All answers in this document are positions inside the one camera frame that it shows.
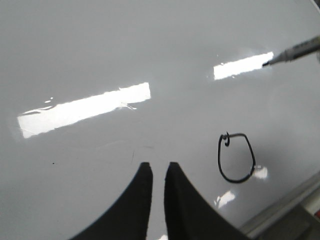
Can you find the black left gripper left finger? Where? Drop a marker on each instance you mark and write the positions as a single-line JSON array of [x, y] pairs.
[[128, 217]]

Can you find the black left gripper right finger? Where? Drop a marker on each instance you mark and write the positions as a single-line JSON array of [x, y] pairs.
[[188, 216]]

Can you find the white dry-erase marker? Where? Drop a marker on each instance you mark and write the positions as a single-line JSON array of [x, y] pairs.
[[295, 52]]

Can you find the aluminium whiteboard tray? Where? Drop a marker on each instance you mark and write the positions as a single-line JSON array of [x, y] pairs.
[[296, 216]]

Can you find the white whiteboard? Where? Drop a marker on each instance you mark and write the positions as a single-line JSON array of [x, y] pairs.
[[90, 89]]

